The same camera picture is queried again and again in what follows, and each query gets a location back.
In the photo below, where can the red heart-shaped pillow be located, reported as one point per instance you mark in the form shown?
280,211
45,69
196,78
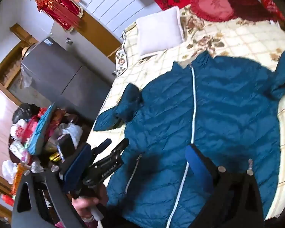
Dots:
212,7

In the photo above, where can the teal flat box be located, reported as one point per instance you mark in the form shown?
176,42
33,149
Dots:
41,129

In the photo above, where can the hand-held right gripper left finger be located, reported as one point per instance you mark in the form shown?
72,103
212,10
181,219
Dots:
76,162

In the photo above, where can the white crumpled cloth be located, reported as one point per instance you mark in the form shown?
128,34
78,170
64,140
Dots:
72,130

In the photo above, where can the bed with floral checked sheet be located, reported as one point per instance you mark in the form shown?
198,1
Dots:
247,40

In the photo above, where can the straw hat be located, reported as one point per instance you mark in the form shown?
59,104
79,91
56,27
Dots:
28,51

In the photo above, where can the red tasselled pennant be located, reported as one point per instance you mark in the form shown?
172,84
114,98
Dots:
61,9

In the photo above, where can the teal quilted down jacket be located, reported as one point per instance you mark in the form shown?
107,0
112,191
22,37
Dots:
223,99

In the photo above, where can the black plastic bag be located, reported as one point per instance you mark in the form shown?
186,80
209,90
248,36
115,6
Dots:
22,112

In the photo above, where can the person's left hand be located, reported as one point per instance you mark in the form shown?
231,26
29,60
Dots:
84,206

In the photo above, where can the dark brown box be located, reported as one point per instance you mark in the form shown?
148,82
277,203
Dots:
66,146

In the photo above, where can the orange snack packet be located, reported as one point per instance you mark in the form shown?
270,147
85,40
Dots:
17,179

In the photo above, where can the white square pillow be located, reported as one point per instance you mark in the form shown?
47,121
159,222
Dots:
160,30

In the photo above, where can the dark red velvet pillow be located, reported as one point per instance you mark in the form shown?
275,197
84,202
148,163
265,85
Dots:
251,6

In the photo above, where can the red and white packet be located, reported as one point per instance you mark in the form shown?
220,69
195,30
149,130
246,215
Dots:
20,129

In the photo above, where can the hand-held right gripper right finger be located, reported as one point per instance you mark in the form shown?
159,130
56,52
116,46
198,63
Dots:
197,165

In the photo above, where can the white plastic bag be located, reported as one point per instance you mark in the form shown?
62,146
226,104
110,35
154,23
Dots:
8,168
26,78

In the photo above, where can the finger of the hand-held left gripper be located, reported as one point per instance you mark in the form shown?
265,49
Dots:
120,147
101,147

